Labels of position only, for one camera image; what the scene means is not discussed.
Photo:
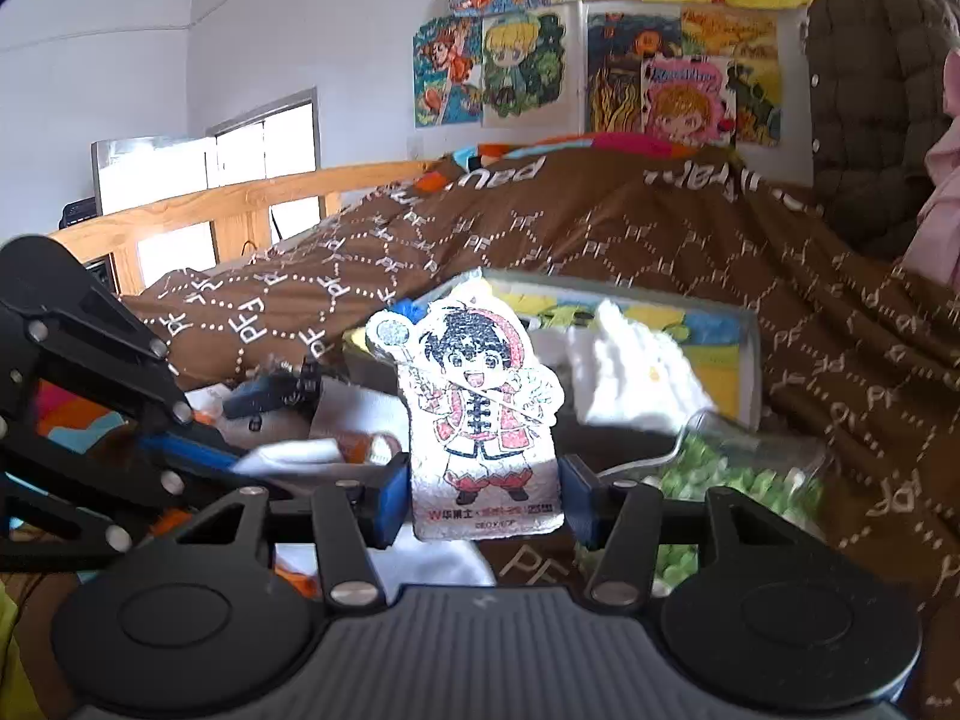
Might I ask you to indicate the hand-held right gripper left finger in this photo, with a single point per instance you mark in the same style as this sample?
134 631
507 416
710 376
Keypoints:
394 499

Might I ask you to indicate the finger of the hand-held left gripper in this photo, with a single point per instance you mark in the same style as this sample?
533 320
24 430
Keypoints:
191 452
259 399

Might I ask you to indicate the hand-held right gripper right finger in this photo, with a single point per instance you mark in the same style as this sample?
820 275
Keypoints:
577 502

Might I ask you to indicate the white sock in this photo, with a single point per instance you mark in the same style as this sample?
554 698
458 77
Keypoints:
300 454

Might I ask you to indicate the cartoon figure plaque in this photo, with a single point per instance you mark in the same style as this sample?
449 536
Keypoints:
472 405

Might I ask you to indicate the white waffle cloth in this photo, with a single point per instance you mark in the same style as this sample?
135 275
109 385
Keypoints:
637 367

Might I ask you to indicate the grey tray with painted picture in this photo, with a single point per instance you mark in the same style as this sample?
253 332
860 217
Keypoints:
697 330

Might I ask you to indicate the black box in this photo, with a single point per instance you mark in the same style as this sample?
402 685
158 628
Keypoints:
79 214

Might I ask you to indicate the grey framed panel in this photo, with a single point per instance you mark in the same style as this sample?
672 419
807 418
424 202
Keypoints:
150 176

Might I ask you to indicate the bag of green pieces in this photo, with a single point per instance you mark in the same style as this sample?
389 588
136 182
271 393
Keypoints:
750 487

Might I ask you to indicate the window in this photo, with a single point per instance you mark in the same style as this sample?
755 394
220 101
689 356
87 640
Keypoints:
262 142

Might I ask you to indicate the yellow green cloth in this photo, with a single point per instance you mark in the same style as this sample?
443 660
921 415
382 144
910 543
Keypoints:
15 652

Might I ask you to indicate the brown printed blanket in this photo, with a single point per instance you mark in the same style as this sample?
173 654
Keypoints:
600 225

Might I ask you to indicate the pink garment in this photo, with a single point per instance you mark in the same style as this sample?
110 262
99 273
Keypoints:
941 225

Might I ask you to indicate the brown quilted jacket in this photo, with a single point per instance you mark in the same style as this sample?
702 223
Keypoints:
877 90

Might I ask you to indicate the wooden bed frame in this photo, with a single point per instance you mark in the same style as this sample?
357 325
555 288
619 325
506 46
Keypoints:
225 210

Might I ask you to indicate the cluster of colourful wall paintings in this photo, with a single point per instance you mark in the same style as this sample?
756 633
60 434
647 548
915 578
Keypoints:
600 30

